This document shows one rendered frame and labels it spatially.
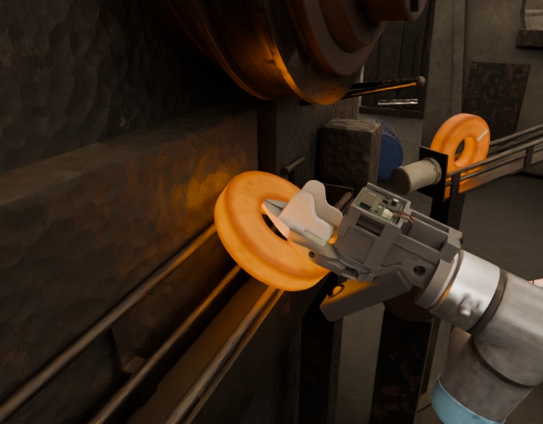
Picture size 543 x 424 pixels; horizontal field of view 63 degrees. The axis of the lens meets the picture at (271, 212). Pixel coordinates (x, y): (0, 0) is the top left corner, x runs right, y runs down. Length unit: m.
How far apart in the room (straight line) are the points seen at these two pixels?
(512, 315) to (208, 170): 0.34
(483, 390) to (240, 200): 0.32
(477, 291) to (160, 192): 0.32
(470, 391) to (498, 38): 2.83
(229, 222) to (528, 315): 0.30
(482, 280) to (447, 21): 2.92
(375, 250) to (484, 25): 2.86
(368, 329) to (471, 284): 1.13
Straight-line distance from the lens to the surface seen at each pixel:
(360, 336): 1.56
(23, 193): 0.35
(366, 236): 0.46
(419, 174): 0.95
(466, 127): 1.03
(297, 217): 0.49
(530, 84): 3.20
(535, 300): 0.50
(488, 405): 0.55
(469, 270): 0.48
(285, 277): 0.47
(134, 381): 0.44
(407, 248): 0.47
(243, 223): 0.47
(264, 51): 0.44
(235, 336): 0.44
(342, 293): 0.52
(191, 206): 0.49
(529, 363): 0.51
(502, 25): 3.23
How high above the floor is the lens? 0.99
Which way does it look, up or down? 25 degrees down
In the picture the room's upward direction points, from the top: straight up
